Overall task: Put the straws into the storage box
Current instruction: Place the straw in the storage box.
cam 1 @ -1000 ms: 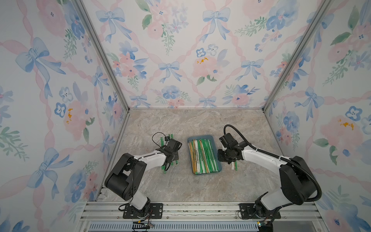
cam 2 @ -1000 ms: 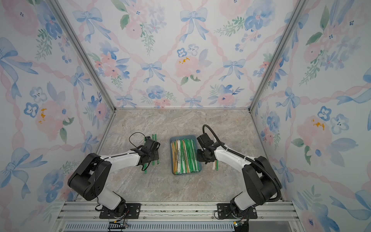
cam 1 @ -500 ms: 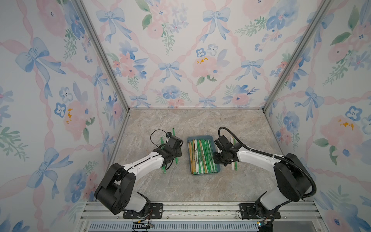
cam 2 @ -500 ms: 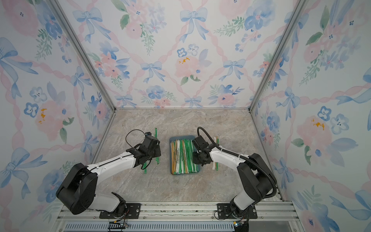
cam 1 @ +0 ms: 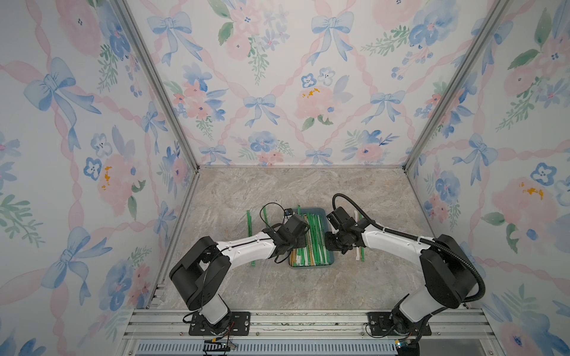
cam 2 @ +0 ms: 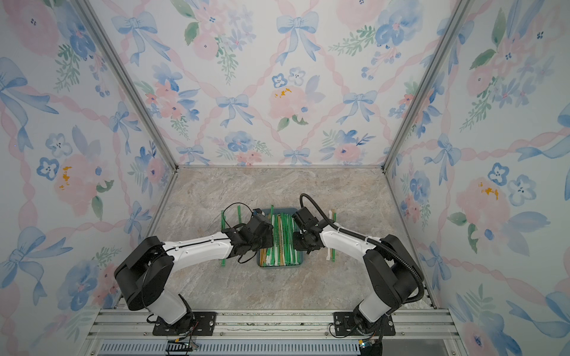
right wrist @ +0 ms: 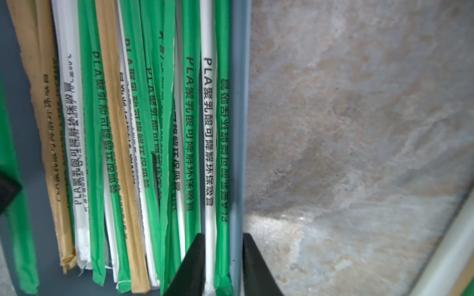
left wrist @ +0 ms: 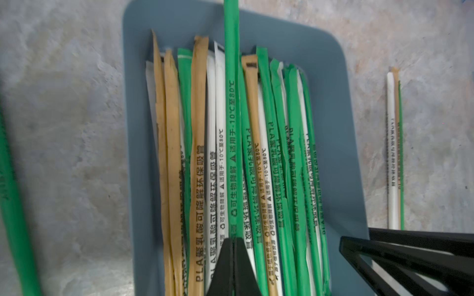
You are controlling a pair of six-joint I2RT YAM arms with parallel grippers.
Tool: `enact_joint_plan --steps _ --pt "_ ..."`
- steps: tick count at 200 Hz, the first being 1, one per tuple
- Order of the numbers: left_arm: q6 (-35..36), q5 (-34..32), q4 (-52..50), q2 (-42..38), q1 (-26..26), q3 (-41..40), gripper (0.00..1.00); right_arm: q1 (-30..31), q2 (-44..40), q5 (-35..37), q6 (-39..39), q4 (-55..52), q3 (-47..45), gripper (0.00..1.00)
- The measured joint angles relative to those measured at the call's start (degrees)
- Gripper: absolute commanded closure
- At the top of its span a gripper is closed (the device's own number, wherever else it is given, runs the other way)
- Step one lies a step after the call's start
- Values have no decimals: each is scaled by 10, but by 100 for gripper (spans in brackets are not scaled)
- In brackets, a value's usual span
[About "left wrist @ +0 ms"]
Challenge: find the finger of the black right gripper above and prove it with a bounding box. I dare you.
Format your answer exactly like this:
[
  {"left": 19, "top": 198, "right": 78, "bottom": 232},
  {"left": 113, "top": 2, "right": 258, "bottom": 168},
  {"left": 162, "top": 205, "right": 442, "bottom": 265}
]
[
  {"left": 339, "top": 236, "right": 474, "bottom": 296},
  {"left": 369, "top": 228, "right": 474, "bottom": 257}
]

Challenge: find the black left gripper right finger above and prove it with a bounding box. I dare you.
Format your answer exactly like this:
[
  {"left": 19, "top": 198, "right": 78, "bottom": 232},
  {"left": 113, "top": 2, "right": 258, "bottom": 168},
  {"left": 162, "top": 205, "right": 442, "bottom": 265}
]
[{"left": 234, "top": 238, "right": 262, "bottom": 296}]

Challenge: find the white straw pile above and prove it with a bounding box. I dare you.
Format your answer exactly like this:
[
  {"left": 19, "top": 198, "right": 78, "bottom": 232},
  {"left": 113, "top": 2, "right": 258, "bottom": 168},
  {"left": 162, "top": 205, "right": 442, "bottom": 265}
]
[
  {"left": 386, "top": 72, "right": 401, "bottom": 230},
  {"left": 258, "top": 82, "right": 284, "bottom": 296}
]

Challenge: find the blue plastic storage tray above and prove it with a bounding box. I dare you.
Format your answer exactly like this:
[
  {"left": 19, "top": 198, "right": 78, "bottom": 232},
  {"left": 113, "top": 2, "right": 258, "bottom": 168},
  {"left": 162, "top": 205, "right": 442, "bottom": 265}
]
[{"left": 122, "top": 1, "right": 373, "bottom": 296}]

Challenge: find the brown paper straw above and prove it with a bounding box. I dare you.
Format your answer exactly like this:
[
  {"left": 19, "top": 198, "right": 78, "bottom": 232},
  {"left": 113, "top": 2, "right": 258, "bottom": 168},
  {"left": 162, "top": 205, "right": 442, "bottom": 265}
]
[{"left": 188, "top": 36, "right": 209, "bottom": 296}]

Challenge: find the thin white straw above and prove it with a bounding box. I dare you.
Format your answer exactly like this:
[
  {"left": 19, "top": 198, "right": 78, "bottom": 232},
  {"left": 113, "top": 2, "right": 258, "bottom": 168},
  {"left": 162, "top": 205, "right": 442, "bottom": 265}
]
[{"left": 145, "top": 61, "right": 158, "bottom": 148}]

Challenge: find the thick white straw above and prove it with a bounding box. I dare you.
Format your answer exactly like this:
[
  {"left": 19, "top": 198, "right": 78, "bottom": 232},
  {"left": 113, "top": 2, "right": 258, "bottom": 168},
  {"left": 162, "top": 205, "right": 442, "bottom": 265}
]
[{"left": 205, "top": 51, "right": 217, "bottom": 292}]

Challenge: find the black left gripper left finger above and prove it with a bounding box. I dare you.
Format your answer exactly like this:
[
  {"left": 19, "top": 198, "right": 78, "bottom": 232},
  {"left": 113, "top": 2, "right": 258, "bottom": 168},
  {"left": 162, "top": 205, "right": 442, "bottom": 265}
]
[{"left": 207, "top": 238, "right": 234, "bottom": 296}]

